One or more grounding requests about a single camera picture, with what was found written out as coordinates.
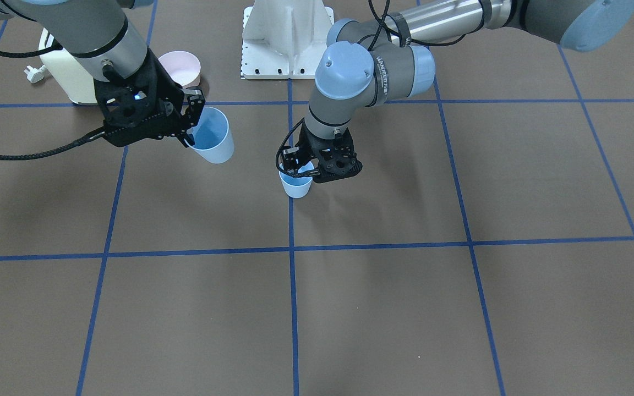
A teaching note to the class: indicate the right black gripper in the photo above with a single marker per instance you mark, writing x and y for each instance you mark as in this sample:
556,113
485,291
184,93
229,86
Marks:
161,82

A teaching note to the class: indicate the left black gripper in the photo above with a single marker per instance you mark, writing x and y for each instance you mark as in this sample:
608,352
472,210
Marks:
307,141

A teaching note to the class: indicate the light blue cup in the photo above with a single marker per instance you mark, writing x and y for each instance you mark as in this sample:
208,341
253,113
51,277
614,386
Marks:
213,137
295,187

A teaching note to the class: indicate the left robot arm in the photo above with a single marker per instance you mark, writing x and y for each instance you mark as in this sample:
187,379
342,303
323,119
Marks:
366,64

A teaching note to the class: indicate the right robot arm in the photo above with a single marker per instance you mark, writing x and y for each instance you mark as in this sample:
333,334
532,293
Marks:
91,31

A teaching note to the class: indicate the pink bowl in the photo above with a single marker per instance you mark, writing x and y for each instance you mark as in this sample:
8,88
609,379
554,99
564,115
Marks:
184,68

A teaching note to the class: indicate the cream toaster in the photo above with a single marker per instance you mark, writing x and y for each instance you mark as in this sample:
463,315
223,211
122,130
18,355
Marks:
75,81

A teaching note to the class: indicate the white toaster plug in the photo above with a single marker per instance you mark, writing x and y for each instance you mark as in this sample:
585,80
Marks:
35,75

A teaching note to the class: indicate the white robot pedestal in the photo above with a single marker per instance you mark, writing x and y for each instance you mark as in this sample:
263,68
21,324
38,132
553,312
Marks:
284,39

